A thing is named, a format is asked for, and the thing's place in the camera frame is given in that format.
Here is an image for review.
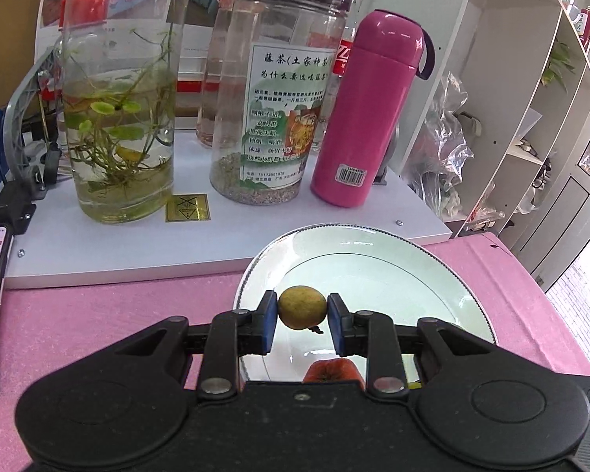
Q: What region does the red small apple front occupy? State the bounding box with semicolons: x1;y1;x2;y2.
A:
304;358;364;386

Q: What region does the tan longan fruit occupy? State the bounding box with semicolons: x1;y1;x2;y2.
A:
278;286;327;334

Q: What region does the white ceramic plate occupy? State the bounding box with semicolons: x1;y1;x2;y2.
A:
232;223;498;386

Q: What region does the white flat board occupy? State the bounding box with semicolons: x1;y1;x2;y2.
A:
5;131;451;289

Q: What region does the pink floral tablecloth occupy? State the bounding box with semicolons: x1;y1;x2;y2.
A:
0;234;590;471

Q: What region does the clear crumpled plastic bag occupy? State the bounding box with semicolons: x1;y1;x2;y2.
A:
402;72;474;218

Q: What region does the pink thermos bottle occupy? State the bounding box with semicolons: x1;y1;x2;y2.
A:
310;10;436;208

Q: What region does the grey metal lever press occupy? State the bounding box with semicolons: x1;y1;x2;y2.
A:
2;46;63;203

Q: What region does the clear plastic tea jar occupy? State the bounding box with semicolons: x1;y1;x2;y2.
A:
210;0;348;206

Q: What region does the red capped plastic bottle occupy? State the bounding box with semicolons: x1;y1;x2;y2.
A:
53;0;108;170

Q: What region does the tall glass plant vase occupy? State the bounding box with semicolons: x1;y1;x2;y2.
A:
69;0;188;224

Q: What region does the white shelf unit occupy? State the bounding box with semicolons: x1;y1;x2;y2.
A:
362;0;590;287

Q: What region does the cola bottle red cap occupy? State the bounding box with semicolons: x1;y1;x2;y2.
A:
312;0;358;152

